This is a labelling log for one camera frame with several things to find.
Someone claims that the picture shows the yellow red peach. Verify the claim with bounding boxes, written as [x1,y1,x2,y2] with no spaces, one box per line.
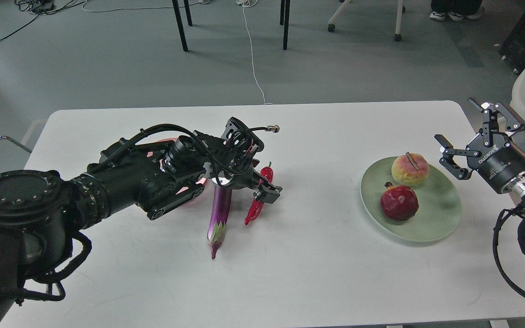
[391,152,430,186]

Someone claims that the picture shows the purple eggplant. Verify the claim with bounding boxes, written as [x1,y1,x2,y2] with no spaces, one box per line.
[207,185,232,259]

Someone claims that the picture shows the white chair base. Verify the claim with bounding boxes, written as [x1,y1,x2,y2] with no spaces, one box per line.
[326,0,406,43]

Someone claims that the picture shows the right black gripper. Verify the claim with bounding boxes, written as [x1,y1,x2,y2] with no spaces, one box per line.
[434,97,525,195]

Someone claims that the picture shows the dark red pomegranate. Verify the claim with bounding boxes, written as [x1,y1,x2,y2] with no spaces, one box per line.
[381,181,419,221]

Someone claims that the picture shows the black floor cables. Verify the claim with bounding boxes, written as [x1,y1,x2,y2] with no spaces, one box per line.
[0,0,85,55]

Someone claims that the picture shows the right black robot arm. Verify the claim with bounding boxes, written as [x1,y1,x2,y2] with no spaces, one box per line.
[435,99,525,298]

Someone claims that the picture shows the pink plate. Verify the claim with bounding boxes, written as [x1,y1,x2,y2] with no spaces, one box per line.
[139,136,206,216]

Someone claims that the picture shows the green plate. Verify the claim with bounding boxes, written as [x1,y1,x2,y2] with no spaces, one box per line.
[360,157,462,244]

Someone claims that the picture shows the red chili pepper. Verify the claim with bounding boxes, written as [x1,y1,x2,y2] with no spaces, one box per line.
[244,161,274,226]

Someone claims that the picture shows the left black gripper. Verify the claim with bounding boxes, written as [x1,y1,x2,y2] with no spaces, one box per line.
[210,159,283,204]

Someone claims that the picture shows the black table legs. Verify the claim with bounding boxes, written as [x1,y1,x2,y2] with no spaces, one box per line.
[171,0,291,52]

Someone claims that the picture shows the person legs in black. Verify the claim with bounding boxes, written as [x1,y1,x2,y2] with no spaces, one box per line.
[429,0,485,21]

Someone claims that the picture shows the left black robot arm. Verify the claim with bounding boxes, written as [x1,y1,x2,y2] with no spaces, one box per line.
[0,118,282,322]

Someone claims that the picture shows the white floor cable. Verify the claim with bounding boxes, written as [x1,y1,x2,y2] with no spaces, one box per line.
[237,0,273,106]

